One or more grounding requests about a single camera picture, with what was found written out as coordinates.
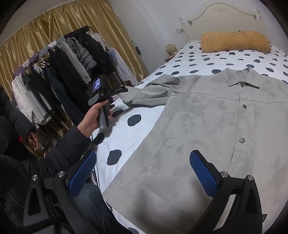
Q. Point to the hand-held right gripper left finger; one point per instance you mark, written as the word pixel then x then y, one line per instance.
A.
pixel 82 174

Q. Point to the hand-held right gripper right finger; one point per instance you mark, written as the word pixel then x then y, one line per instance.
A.
pixel 202 172

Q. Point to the grey button-up shirt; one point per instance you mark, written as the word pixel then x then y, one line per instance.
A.
pixel 191 117

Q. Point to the person's left forearm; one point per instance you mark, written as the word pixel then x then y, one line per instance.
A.
pixel 67 146

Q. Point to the rack of hanging clothes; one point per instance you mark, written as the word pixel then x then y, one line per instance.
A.
pixel 67 67

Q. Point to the person's left hand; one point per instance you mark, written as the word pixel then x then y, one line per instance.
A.
pixel 88 121

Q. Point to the person's jeans leg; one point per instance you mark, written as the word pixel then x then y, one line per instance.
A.
pixel 92 202

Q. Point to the bed with polka dot sheet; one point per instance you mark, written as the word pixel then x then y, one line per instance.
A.
pixel 126 139

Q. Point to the pale green object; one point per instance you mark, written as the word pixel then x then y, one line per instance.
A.
pixel 135 46

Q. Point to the gold satin curtain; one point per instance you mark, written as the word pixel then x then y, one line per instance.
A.
pixel 67 18

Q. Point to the small round-headed doll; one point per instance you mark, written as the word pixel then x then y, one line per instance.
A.
pixel 171 49

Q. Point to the mustard yellow pillow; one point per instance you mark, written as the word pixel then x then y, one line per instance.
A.
pixel 234 40

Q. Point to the cream bed headboard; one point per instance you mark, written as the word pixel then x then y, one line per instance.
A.
pixel 225 20

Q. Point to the white wall socket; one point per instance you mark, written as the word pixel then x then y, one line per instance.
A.
pixel 180 30

